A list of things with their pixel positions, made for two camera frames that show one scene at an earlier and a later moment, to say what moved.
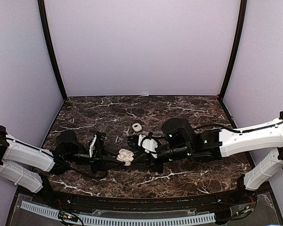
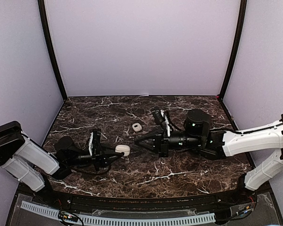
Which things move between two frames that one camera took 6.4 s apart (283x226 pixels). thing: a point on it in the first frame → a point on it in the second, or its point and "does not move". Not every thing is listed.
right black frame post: x=243 y=6 does not move
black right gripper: x=148 y=160 → x=155 y=147
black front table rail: x=242 y=198 does not move
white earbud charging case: x=126 y=156 → x=123 y=148
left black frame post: x=41 y=5 does not move
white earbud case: x=137 y=127 does not move
